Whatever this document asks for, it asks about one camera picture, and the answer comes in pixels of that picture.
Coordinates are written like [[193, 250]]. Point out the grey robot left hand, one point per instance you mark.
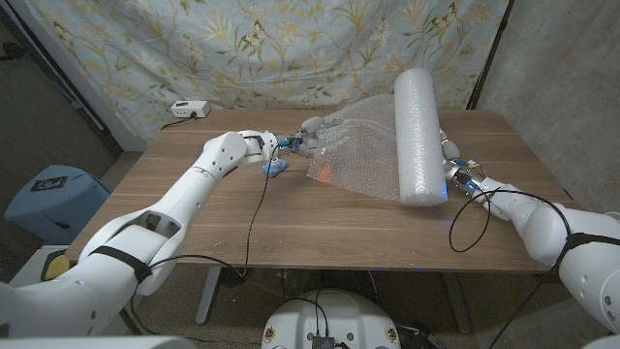
[[310, 133]]

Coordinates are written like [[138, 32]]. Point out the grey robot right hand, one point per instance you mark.
[[453, 155]]

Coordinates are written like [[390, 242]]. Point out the bubble wrap roll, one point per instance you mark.
[[402, 145]]

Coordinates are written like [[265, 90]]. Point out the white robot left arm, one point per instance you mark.
[[145, 232]]

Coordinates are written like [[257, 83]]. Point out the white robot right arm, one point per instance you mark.
[[557, 232]]

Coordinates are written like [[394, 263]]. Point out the orange cup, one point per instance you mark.
[[323, 173]]

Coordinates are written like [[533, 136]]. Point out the white power strip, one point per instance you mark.
[[190, 109]]

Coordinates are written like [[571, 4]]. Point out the black backdrop stand pole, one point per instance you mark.
[[489, 53], [72, 99]]

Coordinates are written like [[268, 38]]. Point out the floral backdrop cloth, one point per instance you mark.
[[194, 48]]

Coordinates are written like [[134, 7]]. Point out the grey table leg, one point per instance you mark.
[[457, 305]]

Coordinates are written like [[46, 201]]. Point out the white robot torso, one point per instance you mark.
[[339, 315]]

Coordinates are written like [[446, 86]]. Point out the white table leg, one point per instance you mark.
[[208, 295]]

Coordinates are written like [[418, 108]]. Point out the blue plastic bin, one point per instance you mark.
[[58, 208]]

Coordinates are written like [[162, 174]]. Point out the yellow and white floor mat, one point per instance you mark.
[[55, 265]]

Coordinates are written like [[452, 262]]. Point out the blue toy camera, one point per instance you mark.
[[274, 168]]

